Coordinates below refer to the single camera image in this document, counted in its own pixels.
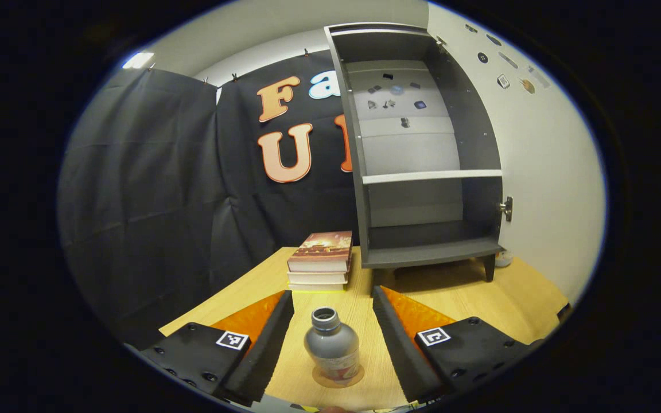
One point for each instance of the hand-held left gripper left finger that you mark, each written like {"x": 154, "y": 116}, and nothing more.
{"x": 267, "y": 355}

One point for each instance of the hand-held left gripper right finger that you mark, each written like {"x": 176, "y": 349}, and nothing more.
{"x": 399, "y": 350}

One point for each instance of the silver bottle with red label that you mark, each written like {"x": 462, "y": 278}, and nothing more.
{"x": 333, "y": 344}

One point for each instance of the beige cabinet door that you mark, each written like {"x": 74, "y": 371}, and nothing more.
{"x": 543, "y": 160}

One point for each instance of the metal cabinet hinge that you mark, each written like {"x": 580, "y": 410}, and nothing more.
{"x": 507, "y": 208}
{"x": 440, "y": 41}

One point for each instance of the yellow edged book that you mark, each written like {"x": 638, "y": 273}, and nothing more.
{"x": 316, "y": 287}

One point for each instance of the white paged book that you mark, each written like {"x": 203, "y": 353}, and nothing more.
{"x": 318, "y": 277}

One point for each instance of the brown cover book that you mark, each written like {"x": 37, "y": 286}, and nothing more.
{"x": 322, "y": 246}

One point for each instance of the white lidded bowl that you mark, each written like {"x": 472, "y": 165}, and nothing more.
{"x": 504, "y": 259}

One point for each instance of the black backdrop cloth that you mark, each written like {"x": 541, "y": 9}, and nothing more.
{"x": 147, "y": 189}

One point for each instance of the row of black clips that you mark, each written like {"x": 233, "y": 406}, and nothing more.
{"x": 234, "y": 76}

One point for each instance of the small ceiling light panel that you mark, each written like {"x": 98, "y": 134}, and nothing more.
{"x": 138, "y": 60}

